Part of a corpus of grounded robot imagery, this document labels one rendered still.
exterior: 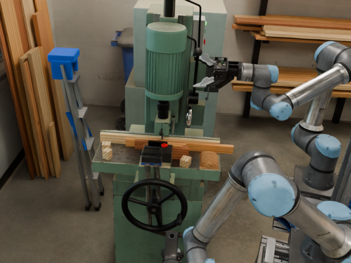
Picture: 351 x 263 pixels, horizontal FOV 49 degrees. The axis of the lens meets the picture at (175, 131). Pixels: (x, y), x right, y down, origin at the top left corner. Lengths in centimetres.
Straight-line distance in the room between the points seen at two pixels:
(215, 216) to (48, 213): 185
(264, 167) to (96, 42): 325
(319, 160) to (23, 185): 227
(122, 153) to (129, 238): 48
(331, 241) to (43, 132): 233
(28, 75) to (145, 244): 148
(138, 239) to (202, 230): 79
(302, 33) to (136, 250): 239
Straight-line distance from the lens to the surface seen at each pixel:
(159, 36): 160
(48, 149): 317
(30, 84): 291
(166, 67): 164
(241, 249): 271
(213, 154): 183
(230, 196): 126
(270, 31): 357
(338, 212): 147
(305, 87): 164
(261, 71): 163
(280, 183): 107
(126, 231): 206
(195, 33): 196
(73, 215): 291
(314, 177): 193
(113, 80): 426
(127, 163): 180
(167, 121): 180
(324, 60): 184
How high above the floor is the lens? 191
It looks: 29 degrees down
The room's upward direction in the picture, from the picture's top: 3 degrees clockwise
